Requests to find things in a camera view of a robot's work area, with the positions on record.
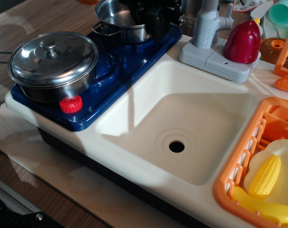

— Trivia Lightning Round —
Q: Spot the orange upright rack frame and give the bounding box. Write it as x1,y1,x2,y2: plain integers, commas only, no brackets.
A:
274,34,288,76

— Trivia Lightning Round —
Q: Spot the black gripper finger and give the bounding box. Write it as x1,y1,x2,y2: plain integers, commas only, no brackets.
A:
146,7,170,42

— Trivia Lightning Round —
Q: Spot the translucent cream plate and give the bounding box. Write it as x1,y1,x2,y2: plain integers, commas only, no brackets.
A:
243,139,288,205

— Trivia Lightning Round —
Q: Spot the teal plastic cup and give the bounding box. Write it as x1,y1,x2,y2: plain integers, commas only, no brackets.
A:
269,0,288,25

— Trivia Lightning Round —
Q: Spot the steel pot with lid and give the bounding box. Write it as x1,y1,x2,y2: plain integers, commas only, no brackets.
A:
8,32,98,102

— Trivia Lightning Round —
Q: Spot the yellow toy corn cob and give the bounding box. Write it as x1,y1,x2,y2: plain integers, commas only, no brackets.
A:
248,155,281,201

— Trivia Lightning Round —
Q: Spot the stainless steel pan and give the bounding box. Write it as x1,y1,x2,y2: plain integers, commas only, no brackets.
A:
92,0,152,44

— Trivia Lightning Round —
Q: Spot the orange dish rack basket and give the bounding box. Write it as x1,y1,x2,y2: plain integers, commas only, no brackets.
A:
214,97,288,228

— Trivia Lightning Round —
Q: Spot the steel pot behind faucet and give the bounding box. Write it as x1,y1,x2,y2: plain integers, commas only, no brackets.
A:
180,0,203,30

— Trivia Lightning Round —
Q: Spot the blue toy stove top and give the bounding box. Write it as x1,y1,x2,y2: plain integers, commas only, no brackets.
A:
10,25,182,132

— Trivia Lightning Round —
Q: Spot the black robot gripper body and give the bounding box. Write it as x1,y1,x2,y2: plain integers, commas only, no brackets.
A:
119,0,182,25

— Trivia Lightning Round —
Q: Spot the amber transparent pot lid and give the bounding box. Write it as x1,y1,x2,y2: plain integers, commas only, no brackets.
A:
259,38,288,68

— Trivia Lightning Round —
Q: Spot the dark red plastic pepper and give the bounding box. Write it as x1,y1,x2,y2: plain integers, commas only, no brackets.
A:
223,19,261,64

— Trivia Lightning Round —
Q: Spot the black bracket with screw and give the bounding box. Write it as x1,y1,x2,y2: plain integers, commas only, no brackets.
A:
0,200,63,228

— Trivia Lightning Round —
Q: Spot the yellow toy banana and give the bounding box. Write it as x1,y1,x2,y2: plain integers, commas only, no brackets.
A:
231,186,288,226

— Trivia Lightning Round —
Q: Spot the cream toy sink unit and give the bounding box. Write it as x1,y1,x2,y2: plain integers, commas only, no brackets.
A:
4,35,288,228

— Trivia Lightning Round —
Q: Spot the grey toy faucet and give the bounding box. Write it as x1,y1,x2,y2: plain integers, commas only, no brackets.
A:
180,0,261,83

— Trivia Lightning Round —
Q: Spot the red stove knob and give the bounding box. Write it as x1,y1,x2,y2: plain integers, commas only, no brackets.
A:
59,95,83,114

